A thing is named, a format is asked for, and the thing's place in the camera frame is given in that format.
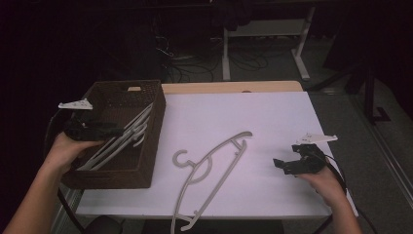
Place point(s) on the dark metal stand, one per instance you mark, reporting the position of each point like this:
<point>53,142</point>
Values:
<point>368,97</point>

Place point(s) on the dark hanging cloth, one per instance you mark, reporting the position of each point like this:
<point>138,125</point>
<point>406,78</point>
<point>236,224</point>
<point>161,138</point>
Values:
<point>232,14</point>

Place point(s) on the white table mat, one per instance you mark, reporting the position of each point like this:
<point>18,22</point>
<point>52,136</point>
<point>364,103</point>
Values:
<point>259,195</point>

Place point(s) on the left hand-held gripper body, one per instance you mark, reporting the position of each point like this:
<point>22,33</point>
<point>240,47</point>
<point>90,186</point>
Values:
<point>79,131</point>

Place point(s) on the white metal desk frame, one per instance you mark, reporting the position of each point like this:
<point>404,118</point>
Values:
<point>266,29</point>

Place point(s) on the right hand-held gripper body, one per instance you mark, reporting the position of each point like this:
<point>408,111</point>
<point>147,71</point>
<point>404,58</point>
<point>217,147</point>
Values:
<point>308,161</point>

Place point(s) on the person's left hand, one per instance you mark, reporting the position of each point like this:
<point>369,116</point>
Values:
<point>65,152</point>

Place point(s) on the person's right hand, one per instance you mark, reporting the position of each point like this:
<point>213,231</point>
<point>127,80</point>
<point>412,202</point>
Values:
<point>326,187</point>

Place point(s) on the brown woven basket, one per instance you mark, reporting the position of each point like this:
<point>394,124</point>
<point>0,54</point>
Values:
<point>157,130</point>

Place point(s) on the grey plastic clothes hanger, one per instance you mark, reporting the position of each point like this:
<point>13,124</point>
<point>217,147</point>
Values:
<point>126,140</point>
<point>243,133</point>
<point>130,128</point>

